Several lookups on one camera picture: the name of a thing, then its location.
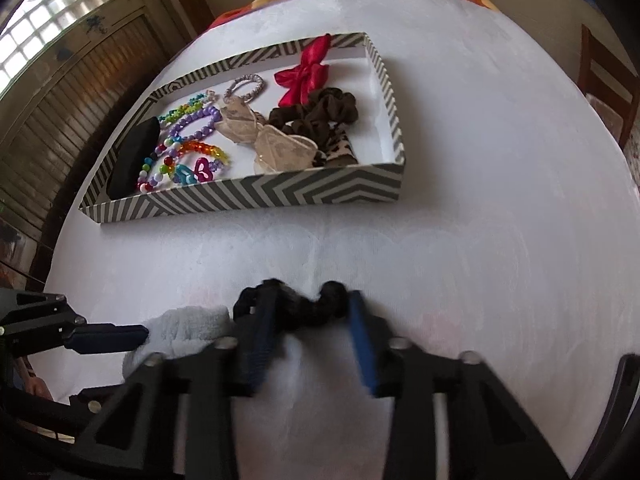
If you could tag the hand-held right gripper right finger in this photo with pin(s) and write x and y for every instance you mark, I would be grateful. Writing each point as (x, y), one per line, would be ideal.
(362, 340)

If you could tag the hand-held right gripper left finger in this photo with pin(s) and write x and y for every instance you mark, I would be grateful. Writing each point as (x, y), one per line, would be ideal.
(260, 340)

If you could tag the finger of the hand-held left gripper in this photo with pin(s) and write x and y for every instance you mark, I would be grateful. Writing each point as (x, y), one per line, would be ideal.
(97, 412)
(110, 337)

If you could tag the black scrunchie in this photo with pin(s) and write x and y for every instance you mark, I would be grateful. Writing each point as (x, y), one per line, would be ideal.
(310, 312)

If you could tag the white fluffy scrunchie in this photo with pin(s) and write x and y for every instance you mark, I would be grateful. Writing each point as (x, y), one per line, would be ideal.
(185, 330)

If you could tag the teal hair clip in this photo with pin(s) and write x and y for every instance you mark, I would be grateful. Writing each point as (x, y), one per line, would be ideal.
(182, 174)

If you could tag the pink heart hair clip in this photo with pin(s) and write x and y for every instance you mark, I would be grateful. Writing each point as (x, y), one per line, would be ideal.
(202, 170)

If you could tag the leopard print scrunchie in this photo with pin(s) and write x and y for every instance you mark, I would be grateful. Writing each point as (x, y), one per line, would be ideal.
(340, 152)

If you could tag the grey striped cardboard box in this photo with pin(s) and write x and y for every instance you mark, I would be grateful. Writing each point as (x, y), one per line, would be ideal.
(370, 140)

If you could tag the red satin bow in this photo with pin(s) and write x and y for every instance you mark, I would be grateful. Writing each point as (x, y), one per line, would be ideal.
(305, 77)

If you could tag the person's left hand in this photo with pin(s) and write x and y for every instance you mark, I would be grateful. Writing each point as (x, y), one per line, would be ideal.
(36, 388)

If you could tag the black pouch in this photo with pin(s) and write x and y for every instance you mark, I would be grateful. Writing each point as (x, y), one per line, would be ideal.
(132, 155)

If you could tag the beige sheer bow hair clip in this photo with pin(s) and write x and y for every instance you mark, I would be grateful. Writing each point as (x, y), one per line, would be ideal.
(285, 152)

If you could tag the wooden slatted door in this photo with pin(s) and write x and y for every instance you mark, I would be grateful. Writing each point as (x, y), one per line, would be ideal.
(100, 110)

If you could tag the brown scrunchie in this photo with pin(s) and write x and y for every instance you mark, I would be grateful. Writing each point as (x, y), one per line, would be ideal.
(325, 110)

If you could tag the black curved bar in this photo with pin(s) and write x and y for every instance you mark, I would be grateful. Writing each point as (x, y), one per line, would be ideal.
(617, 410)

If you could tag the glass block window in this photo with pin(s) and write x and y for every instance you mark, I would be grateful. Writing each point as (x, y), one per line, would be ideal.
(60, 15)

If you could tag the wooden chair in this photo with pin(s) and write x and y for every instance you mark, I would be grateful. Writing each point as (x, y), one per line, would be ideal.
(600, 75)

